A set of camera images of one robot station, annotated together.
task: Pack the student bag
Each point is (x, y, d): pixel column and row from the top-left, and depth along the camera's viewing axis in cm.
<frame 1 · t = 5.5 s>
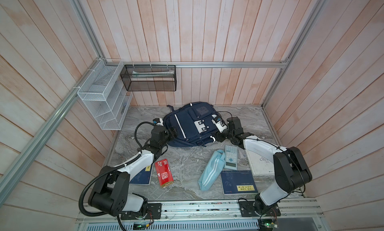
left hand: (173, 131, 88), fingers open
right hand: (215, 129, 93), fingers open
navy blue student backpack: (194, 124, 106), point 5 cm above the table
red rectangular box: (164, 173, 88), on the table
light blue pencil pouch: (213, 170, 83), point 6 cm above the table
light green calculator: (231, 162, 91), on the table
blue book yellow front label: (238, 182, 84), on the table

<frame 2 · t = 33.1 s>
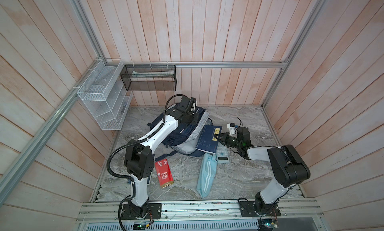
left hand: (196, 120, 87), fingers closed
right hand: (214, 135, 92), fingers closed
navy blue student backpack: (186, 137, 86), point 15 cm above the table
light blue pencil pouch: (208, 166, 86), point 5 cm above the table
light green calculator: (222, 155, 94), on the table
blue book yellow front label: (207, 141, 92), point 9 cm above the table
the other named things where they were.

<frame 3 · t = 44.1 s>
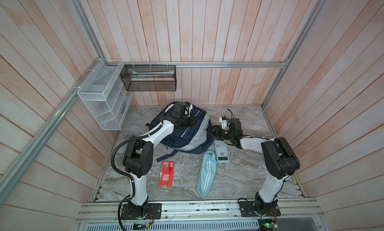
left hand: (196, 122, 91), fingers closed
right hand: (207, 130, 93), fingers open
red rectangular box: (166, 174, 87), on the table
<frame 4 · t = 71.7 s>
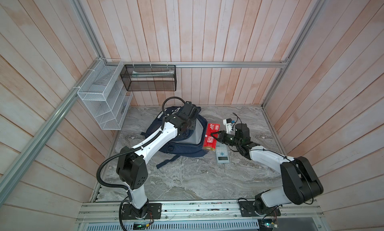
left hand: (189, 123, 85), fingers closed
right hand: (210, 133, 86), fingers closed
red rectangular box: (209, 142, 86), point 13 cm above the table
